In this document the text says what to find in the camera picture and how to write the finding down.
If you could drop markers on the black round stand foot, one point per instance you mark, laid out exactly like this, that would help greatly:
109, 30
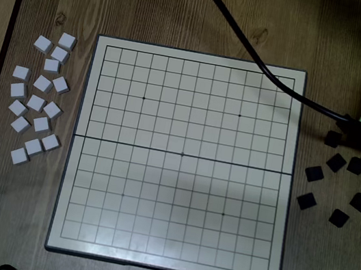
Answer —
7, 269

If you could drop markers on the white go board dark frame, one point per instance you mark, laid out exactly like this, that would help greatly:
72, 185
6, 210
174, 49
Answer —
177, 176

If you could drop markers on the white cube stone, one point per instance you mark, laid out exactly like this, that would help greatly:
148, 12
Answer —
43, 83
42, 44
67, 41
19, 90
19, 156
60, 54
52, 65
51, 142
18, 108
20, 124
36, 103
33, 146
53, 110
41, 124
21, 73
61, 84

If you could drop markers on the black cube stone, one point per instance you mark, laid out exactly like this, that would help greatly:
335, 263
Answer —
339, 218
314, 173
306, 200
336, 162
360, 202
333, 138
356, 165

